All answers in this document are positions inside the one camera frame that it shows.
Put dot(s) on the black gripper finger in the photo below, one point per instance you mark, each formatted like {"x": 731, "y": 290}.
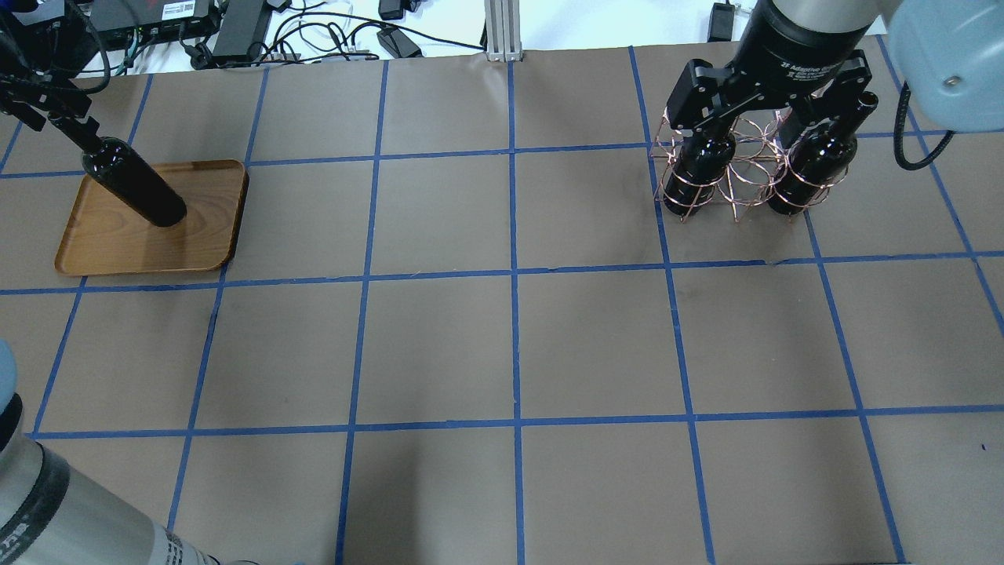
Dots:
{"x": 88, "y": 125}
{"x": 30, "y": 116}

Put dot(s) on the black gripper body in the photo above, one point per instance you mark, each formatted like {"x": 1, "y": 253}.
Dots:
{"x": 49, "y": 112}

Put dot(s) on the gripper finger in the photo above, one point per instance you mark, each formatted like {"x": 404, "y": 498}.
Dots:
{"x": 800, "y": 116}
{"x": 705, "y": 117}

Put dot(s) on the dark wine bottle front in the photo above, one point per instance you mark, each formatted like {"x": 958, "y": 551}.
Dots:
{"x": 113, "y": 164}

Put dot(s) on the dark wine bottle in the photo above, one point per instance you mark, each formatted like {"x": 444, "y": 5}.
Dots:
{"x": 698, "y": 167}
{"x": 113, "y": 164}
{"x": 817, "y": 159}

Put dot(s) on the dark wine bottle back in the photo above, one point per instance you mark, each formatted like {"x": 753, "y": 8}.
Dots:
{"x": 817, "y": 159}

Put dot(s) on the dark wine bottle middle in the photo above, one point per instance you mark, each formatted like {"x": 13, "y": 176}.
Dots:
{"x": 698, "y": 167}

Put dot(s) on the black power adapter brick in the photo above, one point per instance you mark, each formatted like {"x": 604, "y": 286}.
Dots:
{"x": 397, "y": 44}

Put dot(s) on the copper wire bottle basket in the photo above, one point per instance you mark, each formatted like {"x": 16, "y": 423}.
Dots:
{"x": 748, "y": 181}

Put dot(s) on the aluminium frame post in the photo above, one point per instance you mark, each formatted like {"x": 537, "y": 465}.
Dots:
{"x": 503, "y": 33}

